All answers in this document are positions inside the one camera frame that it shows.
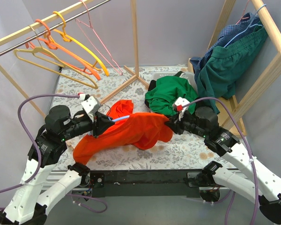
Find orange plastic hanger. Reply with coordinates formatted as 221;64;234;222
24;18;102;81

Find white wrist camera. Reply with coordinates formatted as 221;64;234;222
78;93;101;122
172;97;190;121

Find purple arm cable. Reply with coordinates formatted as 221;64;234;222
177;97;259;225
0;93;80;210

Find dark yellow plastic hanger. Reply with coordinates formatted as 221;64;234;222
53;11;109;76

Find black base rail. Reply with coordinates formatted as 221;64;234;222
84;167;228;199

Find wooden clothes rack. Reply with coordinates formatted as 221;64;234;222
0;0;149;118
187;0;281;136

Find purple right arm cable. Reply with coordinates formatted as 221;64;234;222
177;97;259;225

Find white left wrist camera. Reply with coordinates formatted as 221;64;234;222
78;93;101;122

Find floral table cloth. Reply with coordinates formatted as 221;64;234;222
52;65;235;171

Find teal green shorts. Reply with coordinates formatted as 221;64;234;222
195;21;270;114

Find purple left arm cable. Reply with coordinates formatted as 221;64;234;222
0;93;80;210

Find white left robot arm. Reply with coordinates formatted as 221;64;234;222
0;105;115;225

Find wooden clothes rack left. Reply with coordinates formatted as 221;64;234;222
0;0;149;118

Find orange t shirt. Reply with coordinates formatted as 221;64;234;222
73;100;173;165

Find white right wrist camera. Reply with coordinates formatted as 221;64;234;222
172;97;190;121

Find pink wire hanger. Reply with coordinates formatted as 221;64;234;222
235;0;250;25

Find black t shirt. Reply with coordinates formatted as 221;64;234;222
148;80;156;91

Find wooden clothes rack right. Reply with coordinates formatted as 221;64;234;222
187;0;281;136

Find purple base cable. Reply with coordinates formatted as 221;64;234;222
67;193;108;214

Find metal hanging rod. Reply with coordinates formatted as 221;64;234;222
0;0;113;59

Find light blue wire hanger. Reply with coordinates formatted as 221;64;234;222
224;4;266;48

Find white plastic basket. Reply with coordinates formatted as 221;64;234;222
151;71;177;81

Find blue checkered shorts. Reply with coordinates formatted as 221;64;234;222
189;13;263;82

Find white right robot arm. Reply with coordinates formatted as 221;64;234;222
165;107;281;225

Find green and white t shirt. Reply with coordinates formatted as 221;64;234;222
174;71;197;91

